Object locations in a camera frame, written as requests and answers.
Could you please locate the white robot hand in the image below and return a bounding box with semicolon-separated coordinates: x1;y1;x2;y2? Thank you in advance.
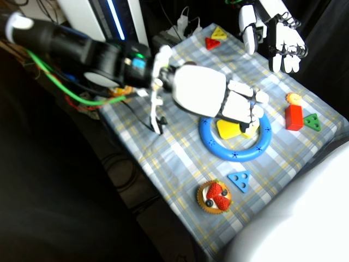
238;0;309;74
172;64;270;132

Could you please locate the red triangle piece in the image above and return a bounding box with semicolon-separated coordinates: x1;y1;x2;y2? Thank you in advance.
204;37;221;50

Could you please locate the yellow triangle piece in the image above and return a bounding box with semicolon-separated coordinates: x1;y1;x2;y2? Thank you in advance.
211;26;228;40

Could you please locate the orange flower-shaped toy cookie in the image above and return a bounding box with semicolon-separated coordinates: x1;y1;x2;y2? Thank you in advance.
286;92;303;106

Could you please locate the red rectangular block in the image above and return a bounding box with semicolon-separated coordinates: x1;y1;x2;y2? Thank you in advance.
285;104;304;132

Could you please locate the green triangle piece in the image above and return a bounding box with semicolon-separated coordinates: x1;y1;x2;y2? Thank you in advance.
303;113;322;133

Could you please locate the blue triangle piece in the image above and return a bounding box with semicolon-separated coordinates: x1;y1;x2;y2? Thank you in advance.
227;170;251;194

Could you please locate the toy strawberry tart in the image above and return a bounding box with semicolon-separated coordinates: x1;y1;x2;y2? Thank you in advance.
196;179;232;215

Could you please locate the white power strip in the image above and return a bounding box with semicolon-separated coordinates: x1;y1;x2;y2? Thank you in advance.
163;24;204;39

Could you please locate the white power charger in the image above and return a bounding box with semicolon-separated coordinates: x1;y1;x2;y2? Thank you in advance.
176;7;191;35

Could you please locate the blue plaid table cloth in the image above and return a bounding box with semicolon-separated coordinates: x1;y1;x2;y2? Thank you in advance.
99;23;349;260

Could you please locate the white column with blue light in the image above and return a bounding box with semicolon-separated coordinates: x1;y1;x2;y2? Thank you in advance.
56;0;149;47

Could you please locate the white robot body shell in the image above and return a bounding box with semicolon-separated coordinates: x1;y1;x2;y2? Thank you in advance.
225;136;349;262

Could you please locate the blue plastic ring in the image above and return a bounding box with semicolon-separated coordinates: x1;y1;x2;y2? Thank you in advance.
198;113;273;163

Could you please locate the green cable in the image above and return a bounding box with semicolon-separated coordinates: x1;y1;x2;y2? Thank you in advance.
26;50;128;107

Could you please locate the red cable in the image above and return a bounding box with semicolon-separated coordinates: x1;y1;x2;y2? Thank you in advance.
64;94;100;112

